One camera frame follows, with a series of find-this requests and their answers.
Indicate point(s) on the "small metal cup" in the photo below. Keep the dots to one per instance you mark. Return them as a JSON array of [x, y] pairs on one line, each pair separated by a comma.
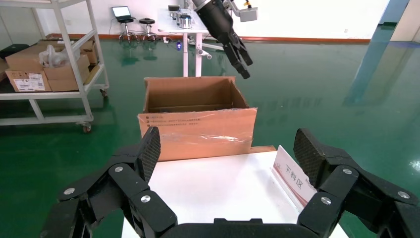
[[174, 18]]

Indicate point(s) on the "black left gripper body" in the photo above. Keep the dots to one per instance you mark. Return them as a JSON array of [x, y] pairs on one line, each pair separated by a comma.
[[216, 19]]

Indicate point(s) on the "acrylic sign with Chinese text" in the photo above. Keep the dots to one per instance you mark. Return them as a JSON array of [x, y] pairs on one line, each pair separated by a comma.
[[288, 174]]

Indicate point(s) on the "plain brown cardboard box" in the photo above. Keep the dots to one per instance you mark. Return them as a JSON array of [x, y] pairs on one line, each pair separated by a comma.
[[65, 86], [65, 73], [23, 59], [88, 49]]

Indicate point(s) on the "small black box device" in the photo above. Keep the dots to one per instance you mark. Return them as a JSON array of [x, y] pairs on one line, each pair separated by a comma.
[[174, 8]]

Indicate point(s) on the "black bag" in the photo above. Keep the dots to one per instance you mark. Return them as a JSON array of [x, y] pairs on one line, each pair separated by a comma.
[[13, 50]]

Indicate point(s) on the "white metal shelf cart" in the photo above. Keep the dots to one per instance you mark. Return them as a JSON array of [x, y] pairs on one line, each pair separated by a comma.
[[49, 95]]

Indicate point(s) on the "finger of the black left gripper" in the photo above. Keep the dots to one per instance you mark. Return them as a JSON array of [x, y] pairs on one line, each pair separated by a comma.
[[237, 60], [244, 54]]

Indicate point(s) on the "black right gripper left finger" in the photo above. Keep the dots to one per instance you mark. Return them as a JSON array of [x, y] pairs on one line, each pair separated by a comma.
[[131, 190]]

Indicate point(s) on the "open laptop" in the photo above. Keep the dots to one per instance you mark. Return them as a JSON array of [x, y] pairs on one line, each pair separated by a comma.
[[120, 11]]

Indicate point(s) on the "cardboard box with white label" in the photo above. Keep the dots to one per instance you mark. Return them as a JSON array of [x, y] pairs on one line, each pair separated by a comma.
[[29, 82]]

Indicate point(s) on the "blue pillar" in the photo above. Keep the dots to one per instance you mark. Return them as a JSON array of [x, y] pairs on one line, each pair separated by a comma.
[[393, 11]]

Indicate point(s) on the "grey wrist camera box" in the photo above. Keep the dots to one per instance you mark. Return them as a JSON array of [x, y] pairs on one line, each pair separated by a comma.
[[249, 14]]

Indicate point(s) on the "large metal cup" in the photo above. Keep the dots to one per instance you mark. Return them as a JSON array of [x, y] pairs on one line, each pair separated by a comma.
[[185, 22]]

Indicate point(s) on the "black round stool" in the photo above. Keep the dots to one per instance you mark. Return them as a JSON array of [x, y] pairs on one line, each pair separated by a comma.
[[126, 20], [146, 21]]

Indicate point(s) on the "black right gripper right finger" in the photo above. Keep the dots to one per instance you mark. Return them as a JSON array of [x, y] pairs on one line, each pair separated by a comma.
[[341, 190]]

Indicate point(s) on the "flat cardboard sheet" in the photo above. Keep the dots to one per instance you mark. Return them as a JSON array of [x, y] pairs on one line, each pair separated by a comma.
[[93, 74]]

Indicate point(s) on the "clear plastic bag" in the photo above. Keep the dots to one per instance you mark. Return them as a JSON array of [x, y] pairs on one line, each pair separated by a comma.
[[54, 57]]

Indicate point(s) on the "large open cardboard box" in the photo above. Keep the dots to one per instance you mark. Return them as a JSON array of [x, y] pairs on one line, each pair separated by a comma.
[[197, 134]]

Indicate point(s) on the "white standing desk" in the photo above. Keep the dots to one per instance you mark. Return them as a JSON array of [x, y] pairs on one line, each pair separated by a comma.
[[185, 56]]

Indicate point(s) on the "blue lit power device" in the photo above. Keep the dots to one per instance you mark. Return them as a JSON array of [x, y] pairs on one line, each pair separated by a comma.
[[178, 46]]

